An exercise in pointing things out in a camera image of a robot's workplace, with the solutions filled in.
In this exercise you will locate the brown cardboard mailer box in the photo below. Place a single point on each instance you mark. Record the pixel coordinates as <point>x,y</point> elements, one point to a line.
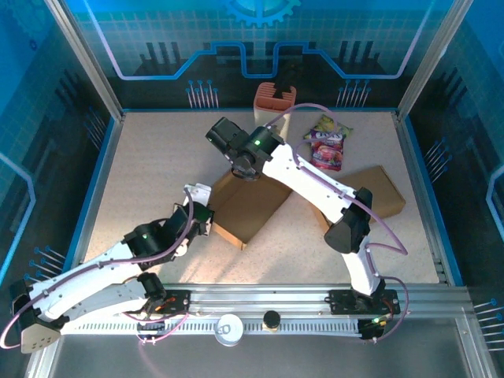
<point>248,208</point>
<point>378,189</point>

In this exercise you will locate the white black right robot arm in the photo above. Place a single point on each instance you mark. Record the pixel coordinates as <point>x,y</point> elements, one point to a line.
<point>315,185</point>

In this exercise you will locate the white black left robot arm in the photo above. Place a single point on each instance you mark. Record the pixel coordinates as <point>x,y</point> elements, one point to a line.
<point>86,275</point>

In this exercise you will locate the black controller box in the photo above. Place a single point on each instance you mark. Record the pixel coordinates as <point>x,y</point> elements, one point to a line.
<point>151,327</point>
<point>370,328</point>

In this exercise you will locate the cream knife block orange top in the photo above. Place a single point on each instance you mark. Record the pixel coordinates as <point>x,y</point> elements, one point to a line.
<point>267,102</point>

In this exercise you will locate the purple berries candy bag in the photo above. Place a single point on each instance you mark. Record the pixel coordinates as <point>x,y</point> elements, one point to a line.
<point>327,151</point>

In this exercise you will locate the green yellow candy bag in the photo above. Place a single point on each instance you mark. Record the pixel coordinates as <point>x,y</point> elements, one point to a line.
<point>330,123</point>

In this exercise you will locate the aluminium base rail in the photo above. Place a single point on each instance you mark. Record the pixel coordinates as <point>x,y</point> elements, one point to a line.
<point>256,299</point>

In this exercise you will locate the aluminium frame post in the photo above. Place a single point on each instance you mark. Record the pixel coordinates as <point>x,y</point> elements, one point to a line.
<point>432,59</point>
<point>87,59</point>

